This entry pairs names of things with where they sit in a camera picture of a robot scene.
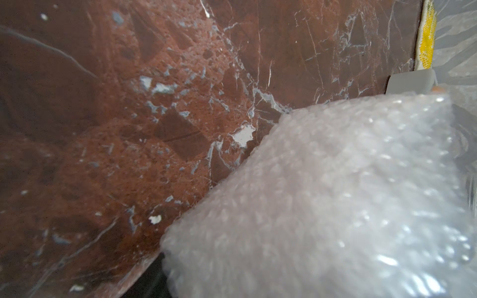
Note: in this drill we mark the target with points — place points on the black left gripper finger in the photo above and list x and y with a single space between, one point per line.
151 284

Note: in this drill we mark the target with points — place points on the small grey tray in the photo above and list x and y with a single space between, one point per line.
419 82

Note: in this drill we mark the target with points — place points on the yellow work glove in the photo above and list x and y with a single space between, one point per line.
426 37

